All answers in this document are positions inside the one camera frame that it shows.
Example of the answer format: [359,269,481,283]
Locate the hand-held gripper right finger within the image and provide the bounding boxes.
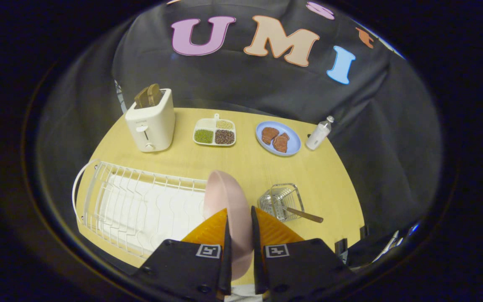
[251,206,356,302]

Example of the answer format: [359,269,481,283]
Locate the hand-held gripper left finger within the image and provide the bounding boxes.
[129,208,232,302]

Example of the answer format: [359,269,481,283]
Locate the pink plate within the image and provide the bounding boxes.
[203,170,254,281]

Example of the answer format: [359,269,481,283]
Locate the clear wire basket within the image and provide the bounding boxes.
[257,183,305,222]

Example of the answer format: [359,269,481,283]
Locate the wooden handled spoon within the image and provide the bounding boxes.
[272,200,324,224]

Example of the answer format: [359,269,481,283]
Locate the white wire dish rack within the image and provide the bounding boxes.
[72,159,208,258]

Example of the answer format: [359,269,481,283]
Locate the blue plate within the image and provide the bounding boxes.
[255,121,301,157]

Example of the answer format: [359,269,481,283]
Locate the brown meat piece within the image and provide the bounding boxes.
[273,133,290,153]
[261,127,280,146]

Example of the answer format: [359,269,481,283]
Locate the white divided tray with beans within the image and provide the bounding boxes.
[193,114,237,147]

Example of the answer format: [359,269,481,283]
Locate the white plastic bottle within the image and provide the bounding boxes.
[306,116,335,151]

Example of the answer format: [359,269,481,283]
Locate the white toaster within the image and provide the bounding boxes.
[125,88,176,153]

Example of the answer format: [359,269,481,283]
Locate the black backdrop cloth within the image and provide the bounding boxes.
[36,0,443,269]

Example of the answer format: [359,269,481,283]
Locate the brown toast slice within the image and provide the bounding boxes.
[134,87,151,109]
[147,83,163,106]

